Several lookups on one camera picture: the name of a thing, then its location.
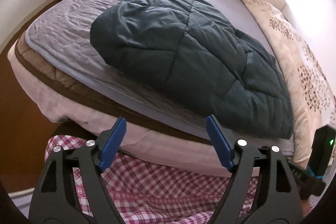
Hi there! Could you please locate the pink plaid pyjama clothing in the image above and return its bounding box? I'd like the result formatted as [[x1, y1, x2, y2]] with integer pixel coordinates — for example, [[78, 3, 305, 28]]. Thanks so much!
[[44, 134, 318, 224]]

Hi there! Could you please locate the white mattress with brown trim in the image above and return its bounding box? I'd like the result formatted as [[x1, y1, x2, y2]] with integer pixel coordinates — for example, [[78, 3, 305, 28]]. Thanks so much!
[[7, 32, 295, 178]]

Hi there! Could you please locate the grey quilted bed cover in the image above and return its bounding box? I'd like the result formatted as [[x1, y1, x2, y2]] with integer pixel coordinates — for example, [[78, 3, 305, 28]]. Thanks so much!
[[25, 0, 271, 139]]

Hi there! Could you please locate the floral cream duvet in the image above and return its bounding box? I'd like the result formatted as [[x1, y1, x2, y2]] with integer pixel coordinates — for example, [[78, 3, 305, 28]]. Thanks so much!
[[241, 0, 335, 168]]

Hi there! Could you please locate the dark teal puffer jacket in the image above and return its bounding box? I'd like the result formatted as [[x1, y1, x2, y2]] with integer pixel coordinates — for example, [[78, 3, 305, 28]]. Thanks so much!
[[90, 0, 294, 139]]

